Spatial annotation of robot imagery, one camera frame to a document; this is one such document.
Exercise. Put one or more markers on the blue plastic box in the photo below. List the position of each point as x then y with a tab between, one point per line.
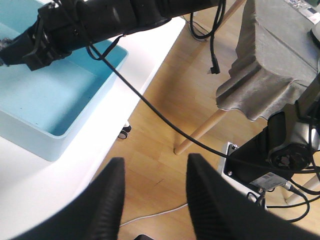
43	110

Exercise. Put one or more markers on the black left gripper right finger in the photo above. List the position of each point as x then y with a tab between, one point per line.
219	212

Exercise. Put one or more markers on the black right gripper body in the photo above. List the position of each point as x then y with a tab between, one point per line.
34	50

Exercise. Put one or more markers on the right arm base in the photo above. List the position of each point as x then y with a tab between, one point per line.
283	148

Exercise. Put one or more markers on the table caster wheel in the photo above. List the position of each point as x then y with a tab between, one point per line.
125	131

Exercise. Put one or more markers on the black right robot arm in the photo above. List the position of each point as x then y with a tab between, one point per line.
63	26

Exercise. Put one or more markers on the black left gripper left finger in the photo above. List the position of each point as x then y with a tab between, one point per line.
94	215

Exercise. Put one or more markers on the grey cloth covered table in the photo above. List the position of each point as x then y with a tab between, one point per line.
276	60

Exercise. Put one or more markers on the wooden table leg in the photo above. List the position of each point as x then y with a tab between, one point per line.
215	118

